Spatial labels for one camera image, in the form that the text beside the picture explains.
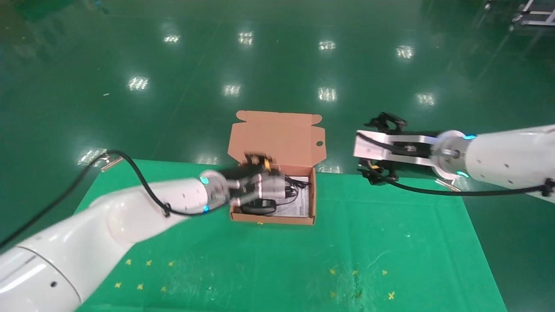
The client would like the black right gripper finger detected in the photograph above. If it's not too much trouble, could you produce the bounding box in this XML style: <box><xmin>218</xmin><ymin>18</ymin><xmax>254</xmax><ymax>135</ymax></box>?
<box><xmin>368</xmin><ymin>112</ymin><xmax>408</xmax><ymax>133</ymax></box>
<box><xmin>358</xmin><ymin>159</ymin><xmax>400</xmax><ymax>186</ymax></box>

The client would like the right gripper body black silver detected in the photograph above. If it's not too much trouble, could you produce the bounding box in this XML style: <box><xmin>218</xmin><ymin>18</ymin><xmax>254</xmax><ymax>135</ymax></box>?
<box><xmin>353</xmin><ymin>131</ymin><xmax>438</xmax><ymax>169</ymax></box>

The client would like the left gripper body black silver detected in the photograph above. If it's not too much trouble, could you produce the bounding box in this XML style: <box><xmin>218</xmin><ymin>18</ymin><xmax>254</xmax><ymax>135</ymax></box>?
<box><xmin>225</xmin><ymin>167</ymin><xmax>289</xmax><ymax>206</ymax></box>

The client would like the black data cable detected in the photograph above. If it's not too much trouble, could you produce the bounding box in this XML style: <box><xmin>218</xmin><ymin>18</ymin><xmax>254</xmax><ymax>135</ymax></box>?
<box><xmin>282</xmin><ymin>175</ymin><xmax>311</xmax><ymax>204</ymax></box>

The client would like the black wired mouse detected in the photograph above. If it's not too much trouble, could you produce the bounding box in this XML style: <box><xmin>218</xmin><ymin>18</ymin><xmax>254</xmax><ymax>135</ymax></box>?
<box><xmin>241</xmin><ymin>198</ymin><xmax>278</xmax><ymax>216</ymax></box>

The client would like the orange cardboard box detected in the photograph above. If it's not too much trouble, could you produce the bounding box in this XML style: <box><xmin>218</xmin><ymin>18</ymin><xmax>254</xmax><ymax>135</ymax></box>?
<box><xmin>228</xmin><ymin>110</ymin><xmax>326</xmax><ymax>226</ymax></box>

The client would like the white printed manual sheet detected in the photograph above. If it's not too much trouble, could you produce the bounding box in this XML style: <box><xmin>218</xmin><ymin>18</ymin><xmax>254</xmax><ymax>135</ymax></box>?
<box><xmin>276</xmin><ymin>175</ymin><xmax>310</xmax><ymax>217</ymax></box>

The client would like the silver binder clip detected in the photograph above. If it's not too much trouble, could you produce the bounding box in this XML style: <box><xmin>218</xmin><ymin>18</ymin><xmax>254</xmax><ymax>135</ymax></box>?
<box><xmin>101</xmin><ymin>156</ymin><xmax>123</xmax><ymax>172</ymax></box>
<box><xmin>435</xmin><ymin>178</ymin><xmax>461</xmax><ymax>192</ymax></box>

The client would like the green table mat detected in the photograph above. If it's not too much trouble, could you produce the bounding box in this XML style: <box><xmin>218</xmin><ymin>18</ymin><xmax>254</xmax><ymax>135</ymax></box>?
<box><xmin>75</xmin><ymin>159</ymin><xmax>508</xmax><ymax>312</ymax></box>

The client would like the black wrist cable yellow tag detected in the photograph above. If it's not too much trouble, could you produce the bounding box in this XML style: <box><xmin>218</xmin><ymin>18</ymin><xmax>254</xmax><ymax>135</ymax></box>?
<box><xmin>242</xmin><ymin>152</ymin><xmax>274</xmax><ymax>170</ymax></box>

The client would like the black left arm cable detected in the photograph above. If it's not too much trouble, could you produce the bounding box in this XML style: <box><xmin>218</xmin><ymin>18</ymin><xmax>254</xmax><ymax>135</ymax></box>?
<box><xmin>0</xmin><ymin>150</ymin><xmax>209</xmax><ymax>252</ymax></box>

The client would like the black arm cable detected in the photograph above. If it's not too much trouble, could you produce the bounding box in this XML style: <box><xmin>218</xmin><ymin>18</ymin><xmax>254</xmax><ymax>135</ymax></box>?
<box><xmin>0</xmin><ymin>150</ymin><xmax>209</xmax><ymax>252</ymax></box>
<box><xmin>366</xmin><ymin>167</ymin><xmax>555</xmax><ymax>198</ymax></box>

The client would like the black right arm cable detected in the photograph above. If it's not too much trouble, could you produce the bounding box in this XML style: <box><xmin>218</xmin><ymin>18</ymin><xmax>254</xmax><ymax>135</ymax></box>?
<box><xmin>366</xmin><ymin>167</ymin><xmax>555</xmax><ymax>198</ymax></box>

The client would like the white metal cart frame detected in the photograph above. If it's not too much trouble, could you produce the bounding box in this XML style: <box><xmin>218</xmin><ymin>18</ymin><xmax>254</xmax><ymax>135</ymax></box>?
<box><xmin>512</xmin><ymin>0</ymin><xmax>555</xmax><ymax>26</ymax></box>

